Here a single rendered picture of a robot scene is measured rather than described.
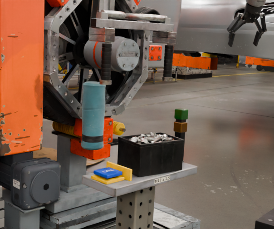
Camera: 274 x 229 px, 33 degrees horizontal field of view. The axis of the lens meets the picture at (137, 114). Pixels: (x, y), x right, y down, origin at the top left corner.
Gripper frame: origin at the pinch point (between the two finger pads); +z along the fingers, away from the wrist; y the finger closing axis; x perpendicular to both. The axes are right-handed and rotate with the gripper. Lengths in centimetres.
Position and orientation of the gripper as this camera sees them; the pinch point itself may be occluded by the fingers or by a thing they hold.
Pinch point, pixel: (242, 43)
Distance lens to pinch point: 232.5
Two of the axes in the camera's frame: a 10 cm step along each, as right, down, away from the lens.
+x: -2.7, -6.0, 7.6
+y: 9.6, -0.6, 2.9
